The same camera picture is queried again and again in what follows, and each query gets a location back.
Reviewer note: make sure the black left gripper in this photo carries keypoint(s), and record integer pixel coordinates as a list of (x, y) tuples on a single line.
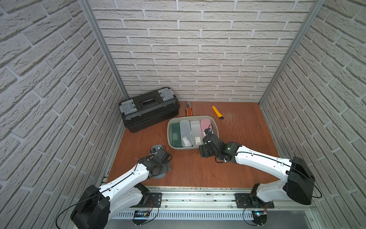
[(162, 156)]

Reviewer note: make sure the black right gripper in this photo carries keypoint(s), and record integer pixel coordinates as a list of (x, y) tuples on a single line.
[(203, 151)]

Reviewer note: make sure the clear pencil case with barcode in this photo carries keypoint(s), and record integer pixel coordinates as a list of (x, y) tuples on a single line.
[(196, 133)]

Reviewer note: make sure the pink pencil case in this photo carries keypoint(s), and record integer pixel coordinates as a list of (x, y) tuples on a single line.
[(206, 124)]

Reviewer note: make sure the clear pencil case with label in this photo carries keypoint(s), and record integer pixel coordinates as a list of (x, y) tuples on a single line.
[(186, 135)]

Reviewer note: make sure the dark green pencil case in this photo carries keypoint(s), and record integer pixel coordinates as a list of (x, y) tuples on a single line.
[(176, 135)]

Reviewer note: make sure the blue-grey pencil case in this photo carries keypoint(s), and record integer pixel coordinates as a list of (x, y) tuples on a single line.
[(153, 150)]

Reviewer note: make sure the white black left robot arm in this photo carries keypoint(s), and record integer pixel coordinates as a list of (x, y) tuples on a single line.
[(98, 205)]

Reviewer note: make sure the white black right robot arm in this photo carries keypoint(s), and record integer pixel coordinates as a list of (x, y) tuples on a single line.
[(295, 180)]

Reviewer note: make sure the grey-green storage tray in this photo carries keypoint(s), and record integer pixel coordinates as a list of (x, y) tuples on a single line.
[(189, 118)]

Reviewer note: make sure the yellow utility knife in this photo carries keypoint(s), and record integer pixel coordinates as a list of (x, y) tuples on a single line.
[(218, 114)]

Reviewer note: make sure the black plastic toolbox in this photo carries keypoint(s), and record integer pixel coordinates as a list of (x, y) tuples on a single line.
[(148, 109)]

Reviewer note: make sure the left control circuit board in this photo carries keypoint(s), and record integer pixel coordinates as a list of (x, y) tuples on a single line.
[(141, 214)]

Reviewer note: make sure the control circuit board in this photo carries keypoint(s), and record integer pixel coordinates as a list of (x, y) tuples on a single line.
[(259, 217), (141, 214)]

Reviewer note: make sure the right control circuit board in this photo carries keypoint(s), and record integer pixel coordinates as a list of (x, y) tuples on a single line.
[(259, 217)]

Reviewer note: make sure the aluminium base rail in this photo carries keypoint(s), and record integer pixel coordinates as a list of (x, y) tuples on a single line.
[(186, 203)]

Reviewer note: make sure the orange-handled pliers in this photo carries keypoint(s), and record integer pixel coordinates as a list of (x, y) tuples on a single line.
[(188, 109)]

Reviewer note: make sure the aluminium corner post right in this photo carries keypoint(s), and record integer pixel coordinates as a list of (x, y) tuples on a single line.
[(314, 11)]

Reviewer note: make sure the aluminium corner post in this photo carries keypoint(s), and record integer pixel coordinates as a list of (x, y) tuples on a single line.
[(103, 45), (314, 11)]

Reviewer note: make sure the aluminium corner post left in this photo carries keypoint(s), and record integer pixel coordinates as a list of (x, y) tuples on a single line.
[(103, 45)]

